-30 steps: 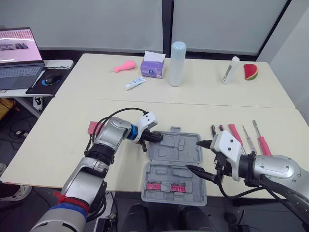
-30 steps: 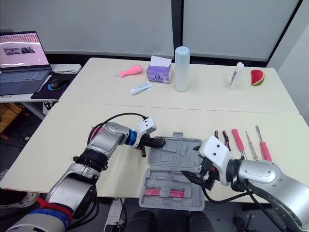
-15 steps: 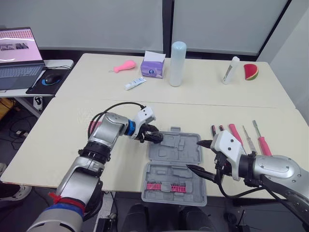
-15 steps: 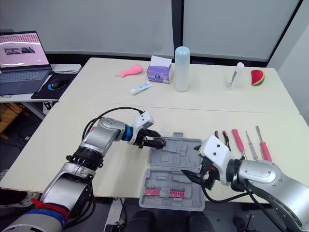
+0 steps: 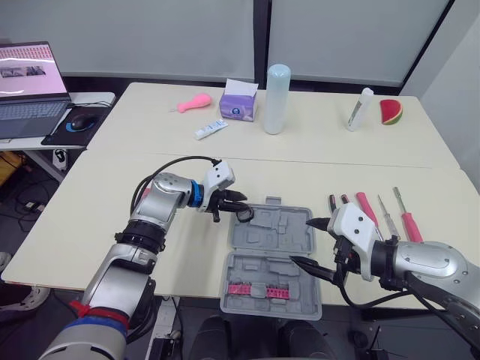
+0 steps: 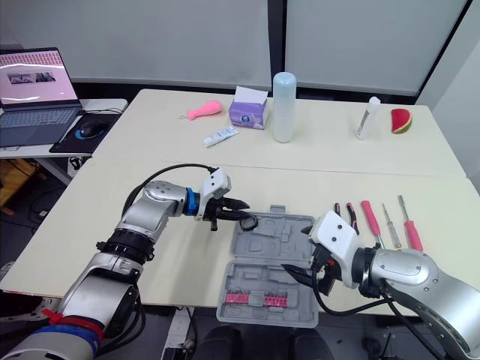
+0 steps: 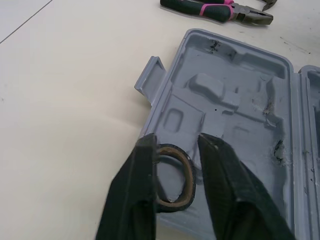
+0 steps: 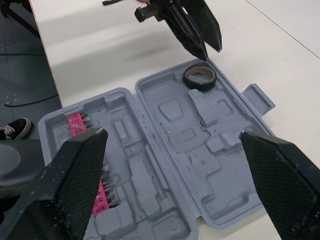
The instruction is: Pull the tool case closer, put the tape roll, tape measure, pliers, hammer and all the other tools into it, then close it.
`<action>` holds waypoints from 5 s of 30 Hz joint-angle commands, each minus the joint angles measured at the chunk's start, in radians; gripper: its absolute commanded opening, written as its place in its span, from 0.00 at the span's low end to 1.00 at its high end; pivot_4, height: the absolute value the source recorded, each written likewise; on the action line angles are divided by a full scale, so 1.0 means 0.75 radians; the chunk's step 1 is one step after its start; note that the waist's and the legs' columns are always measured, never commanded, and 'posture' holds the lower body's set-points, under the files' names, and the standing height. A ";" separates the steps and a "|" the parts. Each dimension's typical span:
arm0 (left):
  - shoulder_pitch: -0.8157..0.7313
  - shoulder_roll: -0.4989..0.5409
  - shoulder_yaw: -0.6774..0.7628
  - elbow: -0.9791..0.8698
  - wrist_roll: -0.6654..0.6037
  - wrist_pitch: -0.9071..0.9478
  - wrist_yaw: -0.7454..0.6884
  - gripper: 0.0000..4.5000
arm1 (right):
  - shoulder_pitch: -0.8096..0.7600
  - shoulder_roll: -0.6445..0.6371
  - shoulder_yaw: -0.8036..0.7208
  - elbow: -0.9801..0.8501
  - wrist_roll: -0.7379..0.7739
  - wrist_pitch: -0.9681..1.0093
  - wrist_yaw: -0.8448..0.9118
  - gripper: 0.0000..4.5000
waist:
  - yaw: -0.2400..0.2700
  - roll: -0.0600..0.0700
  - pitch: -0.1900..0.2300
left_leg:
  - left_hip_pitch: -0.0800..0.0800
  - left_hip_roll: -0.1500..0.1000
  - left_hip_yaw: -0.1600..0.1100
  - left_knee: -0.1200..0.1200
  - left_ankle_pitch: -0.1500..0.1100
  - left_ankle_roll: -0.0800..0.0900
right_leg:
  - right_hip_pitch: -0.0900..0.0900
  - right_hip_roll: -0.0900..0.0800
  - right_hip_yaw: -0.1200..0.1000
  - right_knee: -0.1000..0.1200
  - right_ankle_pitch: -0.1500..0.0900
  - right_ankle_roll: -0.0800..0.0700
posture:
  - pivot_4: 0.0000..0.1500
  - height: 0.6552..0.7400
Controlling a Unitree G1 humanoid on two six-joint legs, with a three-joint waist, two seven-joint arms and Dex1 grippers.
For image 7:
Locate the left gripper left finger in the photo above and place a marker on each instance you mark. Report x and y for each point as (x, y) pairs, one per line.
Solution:
(127, 195)

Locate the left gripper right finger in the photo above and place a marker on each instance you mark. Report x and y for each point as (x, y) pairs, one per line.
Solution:
(232, 195)

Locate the black tape roll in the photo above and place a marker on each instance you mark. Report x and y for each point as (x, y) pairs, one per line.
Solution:
(186, 175)

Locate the grey tool case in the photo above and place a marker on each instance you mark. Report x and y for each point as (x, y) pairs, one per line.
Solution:
(225, 105)

